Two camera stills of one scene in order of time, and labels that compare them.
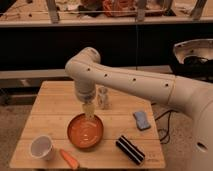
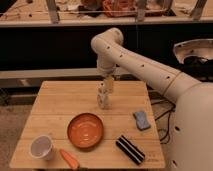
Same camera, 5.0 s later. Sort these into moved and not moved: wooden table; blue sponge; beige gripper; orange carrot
Moved: beige gripper
Not moved: orange carrot; wooden table; blue sponge
